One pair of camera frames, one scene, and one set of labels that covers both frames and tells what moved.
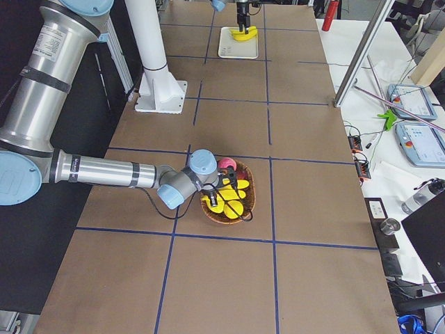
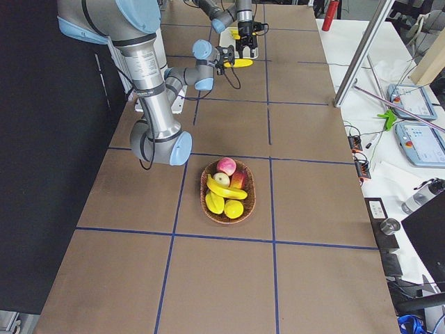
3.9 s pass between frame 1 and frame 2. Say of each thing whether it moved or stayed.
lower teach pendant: stayed
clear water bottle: stayed
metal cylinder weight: stayed
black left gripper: moved
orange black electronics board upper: stayed
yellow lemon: stayed
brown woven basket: stayed
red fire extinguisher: stayed
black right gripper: moved
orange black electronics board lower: stayed
